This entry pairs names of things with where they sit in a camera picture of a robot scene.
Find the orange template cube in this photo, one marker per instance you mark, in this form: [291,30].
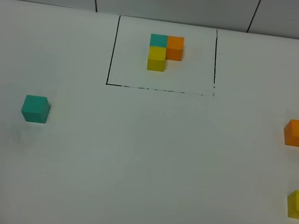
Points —
[175,48]

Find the yellow template cube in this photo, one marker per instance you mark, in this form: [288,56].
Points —
[156,59]

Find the teal template cube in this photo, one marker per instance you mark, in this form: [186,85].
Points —
[158,40]

